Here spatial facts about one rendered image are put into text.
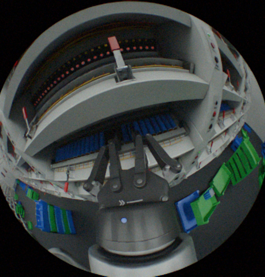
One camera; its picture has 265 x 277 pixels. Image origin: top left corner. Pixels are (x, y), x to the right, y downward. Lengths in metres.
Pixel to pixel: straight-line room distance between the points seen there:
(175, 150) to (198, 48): 0.29
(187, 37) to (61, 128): 0.35
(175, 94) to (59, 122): 0.20
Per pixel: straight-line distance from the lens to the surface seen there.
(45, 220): 0.93
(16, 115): 0.47
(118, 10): 0.21
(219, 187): 1.00
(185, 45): 0.28
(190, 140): 0.30
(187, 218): 0.79
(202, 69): 0.23
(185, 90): 0.16
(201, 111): 0.24
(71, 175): 0.33
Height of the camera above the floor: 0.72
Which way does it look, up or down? 40 degrees down
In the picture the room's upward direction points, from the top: 17 degrees counter-clockwise
